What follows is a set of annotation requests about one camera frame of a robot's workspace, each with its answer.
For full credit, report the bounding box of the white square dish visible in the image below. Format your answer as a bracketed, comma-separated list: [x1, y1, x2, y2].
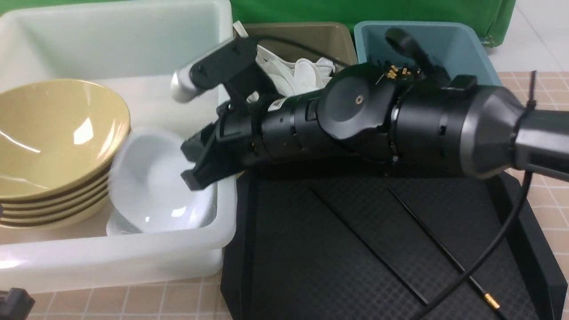
[108, 127, 217, 233]
[106, 205, 217, 236]

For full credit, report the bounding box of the bundle of black chopsticks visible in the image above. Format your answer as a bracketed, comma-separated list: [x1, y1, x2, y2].
[368, 58, 425, 81]

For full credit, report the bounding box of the yellow noodle bowl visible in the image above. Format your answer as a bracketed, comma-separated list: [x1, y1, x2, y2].
[0, 79, 131, 201]

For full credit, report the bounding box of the pile of white spoons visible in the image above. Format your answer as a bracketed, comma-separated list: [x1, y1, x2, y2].
[256, 45, 336, 97]

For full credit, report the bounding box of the blue plastic chopstick bin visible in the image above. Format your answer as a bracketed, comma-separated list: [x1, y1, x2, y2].
[353, 21, 501, 85]

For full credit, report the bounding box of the long white spoon leaning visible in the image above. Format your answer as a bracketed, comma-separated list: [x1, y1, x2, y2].
[233, 21, 249, 38]

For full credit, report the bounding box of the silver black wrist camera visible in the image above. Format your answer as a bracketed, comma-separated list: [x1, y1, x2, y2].
[170, 37, 278, 107]

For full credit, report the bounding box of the green cloth backdrop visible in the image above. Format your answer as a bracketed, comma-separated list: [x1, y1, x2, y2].
[0, 0, 517, 48]

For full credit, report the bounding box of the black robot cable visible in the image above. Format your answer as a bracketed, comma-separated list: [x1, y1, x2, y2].
[249, 28, 538, 320]

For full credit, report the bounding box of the black plastic serving tray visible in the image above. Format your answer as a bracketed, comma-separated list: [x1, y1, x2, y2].
[220, 167, 568, 320]

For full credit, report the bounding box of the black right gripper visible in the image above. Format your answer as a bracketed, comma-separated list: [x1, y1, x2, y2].
[180, 101, 268, 191]

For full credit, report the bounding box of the bottom stacked yellow bowl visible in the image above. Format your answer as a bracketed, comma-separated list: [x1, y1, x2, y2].
[1, 194, 108, 230]

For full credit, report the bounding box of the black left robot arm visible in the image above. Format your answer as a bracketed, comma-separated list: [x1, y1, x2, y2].
[0, 288, 36, 320]

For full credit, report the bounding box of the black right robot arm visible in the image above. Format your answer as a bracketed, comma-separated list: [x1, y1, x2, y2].
[172, 63, 568, 190]

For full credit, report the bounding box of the white square dish in tub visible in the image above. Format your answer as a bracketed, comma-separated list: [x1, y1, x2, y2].
[106, 205, 217, 236]

